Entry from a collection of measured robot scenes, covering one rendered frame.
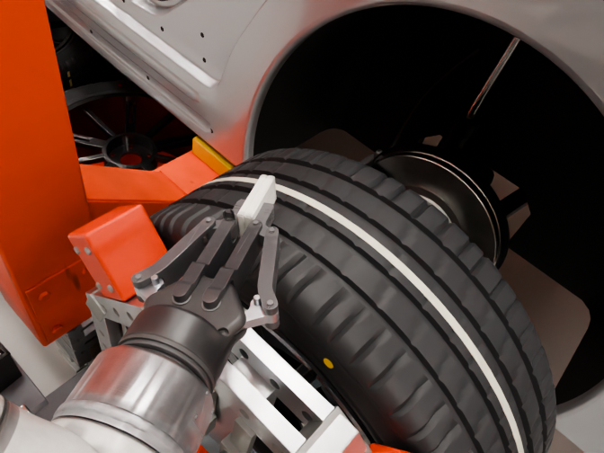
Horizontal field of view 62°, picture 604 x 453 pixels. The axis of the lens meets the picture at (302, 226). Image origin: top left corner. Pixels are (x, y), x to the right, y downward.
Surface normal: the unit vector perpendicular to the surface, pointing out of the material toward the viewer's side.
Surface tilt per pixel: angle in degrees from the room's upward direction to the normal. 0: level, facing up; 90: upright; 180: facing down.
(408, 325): 15
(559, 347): 0
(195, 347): 31
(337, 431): 0
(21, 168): 90
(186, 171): 0
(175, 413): 38
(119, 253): 45
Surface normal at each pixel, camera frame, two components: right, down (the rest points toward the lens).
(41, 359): 0.18, -0.62
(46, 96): 0.73, 0.60
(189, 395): 0.76, -0.32
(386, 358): 0.37, -0.44
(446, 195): -0.65, 0.50
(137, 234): 0.65, -0.02
